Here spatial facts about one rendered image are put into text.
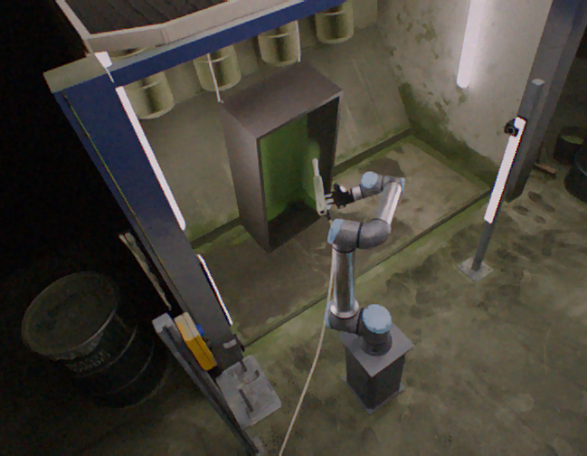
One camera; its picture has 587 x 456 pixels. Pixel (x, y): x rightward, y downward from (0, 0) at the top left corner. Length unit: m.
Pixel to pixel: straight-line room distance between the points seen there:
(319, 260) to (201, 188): 1.22
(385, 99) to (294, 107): 2.35
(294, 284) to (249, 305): 0.40
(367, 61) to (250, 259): 2.30
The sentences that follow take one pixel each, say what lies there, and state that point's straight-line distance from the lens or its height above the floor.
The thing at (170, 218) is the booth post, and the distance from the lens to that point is 1.85.
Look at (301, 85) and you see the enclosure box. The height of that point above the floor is 1.67.
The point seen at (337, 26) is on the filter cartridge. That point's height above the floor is 1.39.
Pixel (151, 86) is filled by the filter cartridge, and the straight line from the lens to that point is 3.25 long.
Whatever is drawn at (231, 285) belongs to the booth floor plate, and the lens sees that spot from 3.53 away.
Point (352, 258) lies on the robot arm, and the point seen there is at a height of 1.32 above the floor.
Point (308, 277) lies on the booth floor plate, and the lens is 3.45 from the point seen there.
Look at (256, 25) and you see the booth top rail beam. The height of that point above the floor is 2.26.
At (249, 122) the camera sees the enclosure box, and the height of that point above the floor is 1.66.
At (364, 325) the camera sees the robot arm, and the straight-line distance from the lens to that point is 2.23.
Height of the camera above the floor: 2.85
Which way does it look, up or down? 47 degrees down
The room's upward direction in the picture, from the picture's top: 10 degrees counter-clockwise
